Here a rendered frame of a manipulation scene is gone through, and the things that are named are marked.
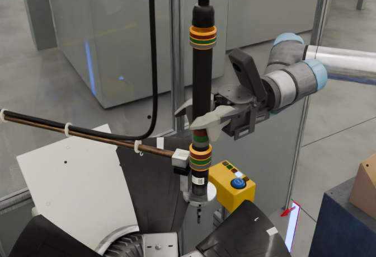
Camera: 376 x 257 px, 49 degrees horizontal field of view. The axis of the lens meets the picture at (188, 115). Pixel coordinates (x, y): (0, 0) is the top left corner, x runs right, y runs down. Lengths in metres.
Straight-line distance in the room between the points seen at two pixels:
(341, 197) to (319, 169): 1.70
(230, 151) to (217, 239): 1.03
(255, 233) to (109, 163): 0.45
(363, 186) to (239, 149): 0.82
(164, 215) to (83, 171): 0.30
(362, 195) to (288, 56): 0.65
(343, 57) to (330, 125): 2.77
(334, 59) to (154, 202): 0.54
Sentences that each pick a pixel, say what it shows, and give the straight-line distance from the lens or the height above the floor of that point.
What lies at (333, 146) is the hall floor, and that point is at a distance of 3.53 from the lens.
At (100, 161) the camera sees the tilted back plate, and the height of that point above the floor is 1.29.
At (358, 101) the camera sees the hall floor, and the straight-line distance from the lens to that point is 4.24.
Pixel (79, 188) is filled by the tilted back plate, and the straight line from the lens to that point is 1.17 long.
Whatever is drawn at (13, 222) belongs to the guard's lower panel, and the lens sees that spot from 1.66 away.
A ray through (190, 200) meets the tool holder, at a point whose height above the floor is 1.43.
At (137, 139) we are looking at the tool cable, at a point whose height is 1.54.
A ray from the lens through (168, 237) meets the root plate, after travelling 1.00.
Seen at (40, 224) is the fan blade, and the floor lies 1.42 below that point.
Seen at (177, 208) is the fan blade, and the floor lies 1.33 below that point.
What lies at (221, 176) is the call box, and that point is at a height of 1.07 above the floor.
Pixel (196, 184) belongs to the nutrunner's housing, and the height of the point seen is 1.47.
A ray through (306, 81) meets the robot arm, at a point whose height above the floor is 1.63.
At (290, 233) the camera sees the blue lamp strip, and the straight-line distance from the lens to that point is 1.30.
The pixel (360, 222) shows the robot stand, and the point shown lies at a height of 0.99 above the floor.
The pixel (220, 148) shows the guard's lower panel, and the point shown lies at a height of 0.79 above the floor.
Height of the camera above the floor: 2.04
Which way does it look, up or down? 33 degrees down
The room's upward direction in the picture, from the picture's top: straight up
